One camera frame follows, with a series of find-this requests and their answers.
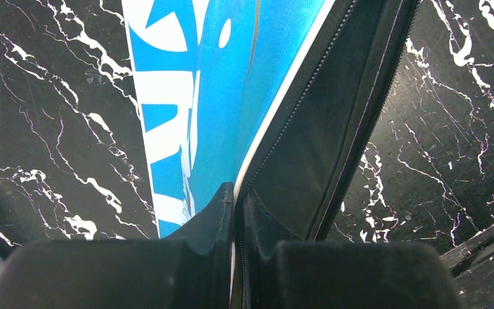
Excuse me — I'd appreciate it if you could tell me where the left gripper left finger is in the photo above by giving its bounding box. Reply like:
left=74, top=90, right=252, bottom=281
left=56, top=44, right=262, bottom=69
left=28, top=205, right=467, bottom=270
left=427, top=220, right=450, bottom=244
left=0, top=183, right=233, bottom=308

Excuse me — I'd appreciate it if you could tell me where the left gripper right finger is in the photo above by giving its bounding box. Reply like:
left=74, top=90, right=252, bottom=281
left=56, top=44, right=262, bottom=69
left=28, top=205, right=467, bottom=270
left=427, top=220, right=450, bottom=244
left=241, top=190, right=464, bottom=308

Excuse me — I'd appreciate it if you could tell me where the blue racket cover bag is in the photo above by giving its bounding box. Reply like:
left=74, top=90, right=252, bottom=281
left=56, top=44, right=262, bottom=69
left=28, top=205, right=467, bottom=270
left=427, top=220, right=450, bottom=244
left=122, top=1, right=418, bottom=308

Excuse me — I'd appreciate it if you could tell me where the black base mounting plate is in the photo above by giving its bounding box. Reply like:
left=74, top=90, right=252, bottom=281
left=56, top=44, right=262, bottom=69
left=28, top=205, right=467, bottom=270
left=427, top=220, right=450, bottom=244
left=441, top=225, right=494, bottom=308

